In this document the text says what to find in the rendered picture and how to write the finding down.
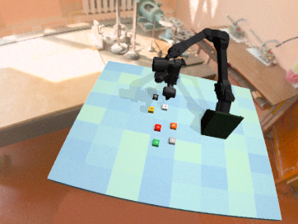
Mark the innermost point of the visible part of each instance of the green block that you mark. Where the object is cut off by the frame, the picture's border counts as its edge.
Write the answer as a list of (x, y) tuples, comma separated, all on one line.
[(155, 143)]

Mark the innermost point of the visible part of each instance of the orange block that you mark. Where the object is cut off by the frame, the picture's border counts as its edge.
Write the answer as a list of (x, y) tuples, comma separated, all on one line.
[(173, 126)]

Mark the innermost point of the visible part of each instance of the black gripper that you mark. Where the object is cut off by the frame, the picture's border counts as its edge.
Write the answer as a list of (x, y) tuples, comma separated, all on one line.
[(169, 91)]

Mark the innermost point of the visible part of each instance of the red block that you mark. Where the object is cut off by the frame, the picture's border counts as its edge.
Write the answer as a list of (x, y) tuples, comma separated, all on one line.
[(157, 128)]

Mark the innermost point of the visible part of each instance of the yellow block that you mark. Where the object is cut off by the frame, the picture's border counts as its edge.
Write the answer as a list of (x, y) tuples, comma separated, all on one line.
[(151, 109)]

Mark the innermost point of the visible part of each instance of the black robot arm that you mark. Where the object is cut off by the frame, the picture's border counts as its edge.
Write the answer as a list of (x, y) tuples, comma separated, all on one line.
[(220, 40)]

